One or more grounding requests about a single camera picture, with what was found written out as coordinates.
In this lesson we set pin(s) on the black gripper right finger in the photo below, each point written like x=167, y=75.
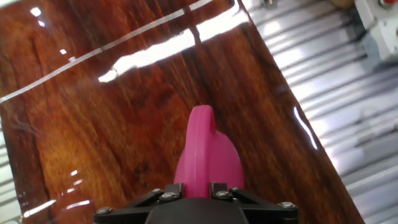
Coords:
x=267, y=213

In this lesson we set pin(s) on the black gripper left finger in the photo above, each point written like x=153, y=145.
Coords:
x=124, y=213

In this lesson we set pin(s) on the pink plastic watering can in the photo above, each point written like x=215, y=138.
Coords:
x=205, y=161

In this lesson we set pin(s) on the glossy wood grain board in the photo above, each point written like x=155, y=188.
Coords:
x=93, y=124

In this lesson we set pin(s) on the grey box with red button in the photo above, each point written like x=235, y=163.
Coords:
x=370, y=9

